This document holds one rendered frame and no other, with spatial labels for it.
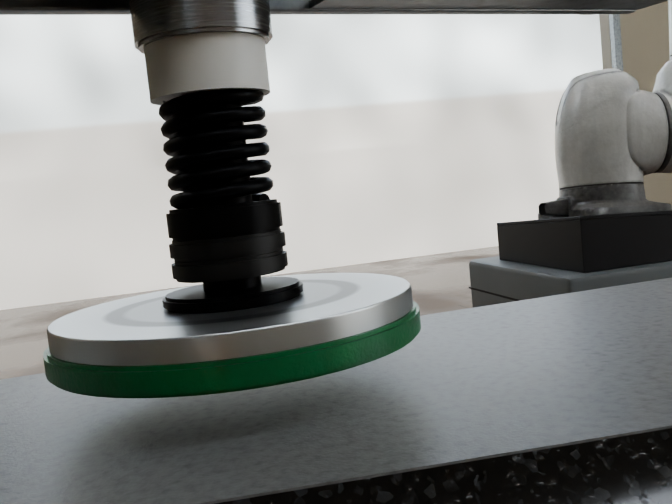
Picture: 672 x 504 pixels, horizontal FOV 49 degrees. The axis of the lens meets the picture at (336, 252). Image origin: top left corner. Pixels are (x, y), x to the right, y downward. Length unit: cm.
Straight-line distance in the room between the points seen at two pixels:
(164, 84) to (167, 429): 19
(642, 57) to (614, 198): 508
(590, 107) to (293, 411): 112
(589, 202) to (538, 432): 110
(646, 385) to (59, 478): 29
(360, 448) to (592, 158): 114
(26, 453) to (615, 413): 29
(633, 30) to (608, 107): 503
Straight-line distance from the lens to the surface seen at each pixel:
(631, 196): 145
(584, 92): 147
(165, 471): 35
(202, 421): 42
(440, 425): 37
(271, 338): 35
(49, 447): 42
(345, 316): 36
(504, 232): 152
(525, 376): 44
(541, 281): 132
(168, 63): 43
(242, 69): 42
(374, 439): 36
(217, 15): 42
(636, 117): 147
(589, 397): 40
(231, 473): 34
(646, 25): 655
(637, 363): 46
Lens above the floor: 98
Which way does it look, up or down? 5 degrees down
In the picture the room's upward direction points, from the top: 6 degrees counter-clockwise
